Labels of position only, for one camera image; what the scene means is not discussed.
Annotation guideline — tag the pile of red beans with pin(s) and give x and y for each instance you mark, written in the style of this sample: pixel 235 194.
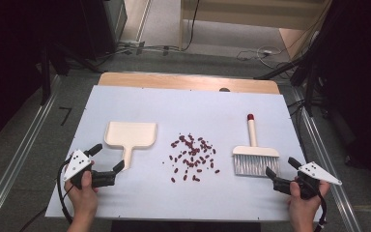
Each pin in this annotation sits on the pile of red beans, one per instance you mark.
pixel 189 144

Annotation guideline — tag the person's left hand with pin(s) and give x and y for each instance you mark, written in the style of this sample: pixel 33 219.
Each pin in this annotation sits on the person's left hand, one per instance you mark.
pixel 83 201

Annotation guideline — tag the black metal stand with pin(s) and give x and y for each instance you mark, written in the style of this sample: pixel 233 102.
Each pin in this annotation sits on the black metal stand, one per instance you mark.
pixel 46 77

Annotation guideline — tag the person's dark clothing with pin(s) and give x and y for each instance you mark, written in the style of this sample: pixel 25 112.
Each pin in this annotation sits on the person's dark clothing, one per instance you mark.
pixel 186 227

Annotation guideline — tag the person's right hand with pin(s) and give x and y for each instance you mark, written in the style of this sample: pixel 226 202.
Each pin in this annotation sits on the person's right hand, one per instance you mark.
pixel 304 209

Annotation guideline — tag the brown cardboard panel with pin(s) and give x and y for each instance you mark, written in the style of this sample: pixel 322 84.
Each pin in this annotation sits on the brown cardboard panel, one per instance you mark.
pixel 291 40

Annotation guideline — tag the cream brush with red tip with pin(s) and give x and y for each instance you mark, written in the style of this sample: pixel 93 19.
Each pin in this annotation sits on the cream brush with red tip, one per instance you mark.
pixel 254 151

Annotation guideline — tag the grey power strip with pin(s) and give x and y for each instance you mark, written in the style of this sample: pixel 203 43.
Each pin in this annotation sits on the grey power strip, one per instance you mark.
pixel 131 44

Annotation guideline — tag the cream plastic dustpan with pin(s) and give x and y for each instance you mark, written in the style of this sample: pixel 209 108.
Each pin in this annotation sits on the cream plastic dustpan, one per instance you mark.
pixel 130 133

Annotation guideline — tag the pale wooden shelf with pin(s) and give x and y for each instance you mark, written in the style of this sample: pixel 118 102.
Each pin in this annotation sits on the pale wooden shelf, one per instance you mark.
pixel 254 13

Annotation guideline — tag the black cabinet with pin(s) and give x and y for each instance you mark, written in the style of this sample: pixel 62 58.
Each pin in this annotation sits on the black cabinet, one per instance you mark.
pixel 99 25

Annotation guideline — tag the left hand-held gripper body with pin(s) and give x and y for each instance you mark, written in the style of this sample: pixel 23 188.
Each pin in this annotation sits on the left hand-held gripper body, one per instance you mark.
pixel 77 164

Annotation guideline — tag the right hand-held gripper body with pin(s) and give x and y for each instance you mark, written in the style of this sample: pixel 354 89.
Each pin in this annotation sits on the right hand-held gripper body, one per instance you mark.
pixel 315 170

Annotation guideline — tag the black tripod legs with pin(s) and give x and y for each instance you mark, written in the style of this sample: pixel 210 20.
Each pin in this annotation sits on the black tripod legs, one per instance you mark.
pixel 309 80

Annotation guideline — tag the wooden table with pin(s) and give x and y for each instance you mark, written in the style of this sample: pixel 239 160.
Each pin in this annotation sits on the wooden table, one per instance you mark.
pixel 174 80

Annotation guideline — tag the metal floor rail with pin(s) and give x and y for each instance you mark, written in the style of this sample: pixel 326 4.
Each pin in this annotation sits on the metal floor rail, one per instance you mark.
pixel 19 154
pixel 328 167

